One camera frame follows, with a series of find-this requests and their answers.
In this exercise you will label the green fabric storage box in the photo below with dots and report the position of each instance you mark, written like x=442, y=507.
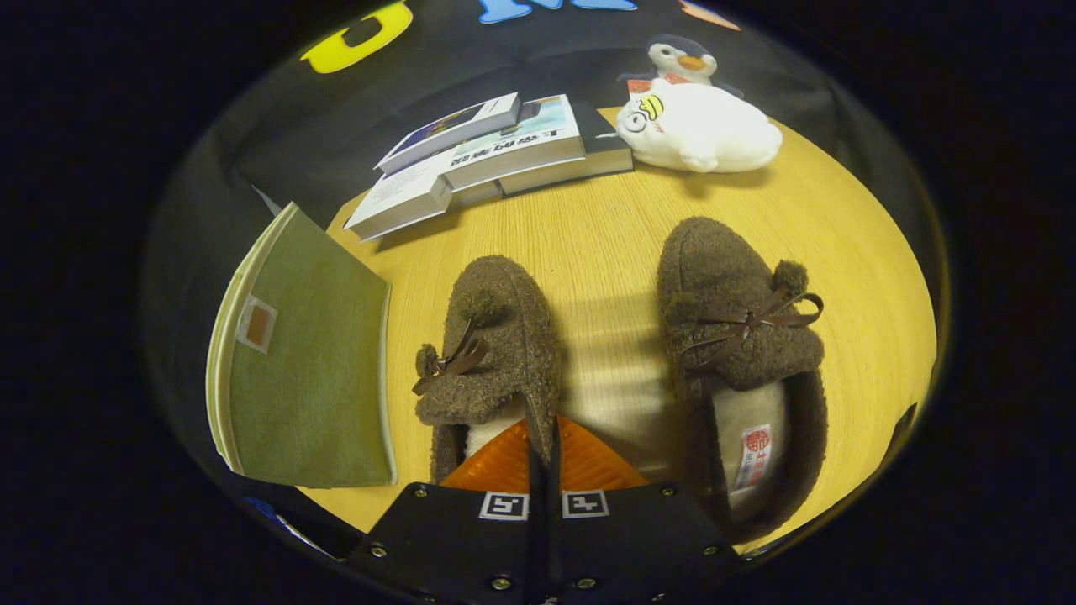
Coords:
x=311, y=378

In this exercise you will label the small white book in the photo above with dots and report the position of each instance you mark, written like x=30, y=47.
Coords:
x=445, y=134

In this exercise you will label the white text cover book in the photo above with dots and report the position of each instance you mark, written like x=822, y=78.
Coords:
x=399, y=197

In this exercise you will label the black book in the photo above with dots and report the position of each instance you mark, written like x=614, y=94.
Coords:
x=601, y=151

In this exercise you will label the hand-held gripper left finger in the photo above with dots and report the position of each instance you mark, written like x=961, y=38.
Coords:
x=454, y=538

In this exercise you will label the penguin plush toy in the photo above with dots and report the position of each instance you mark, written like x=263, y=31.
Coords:
x=681, y=57

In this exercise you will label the white plush toy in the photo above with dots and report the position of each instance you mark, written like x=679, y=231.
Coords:
x=706, y=130

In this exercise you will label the brown fuzzy shoe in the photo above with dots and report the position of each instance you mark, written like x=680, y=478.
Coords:
x=504, y=311
x=714, y=269

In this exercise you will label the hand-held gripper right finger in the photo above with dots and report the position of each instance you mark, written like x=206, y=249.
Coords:
x=630, y=538

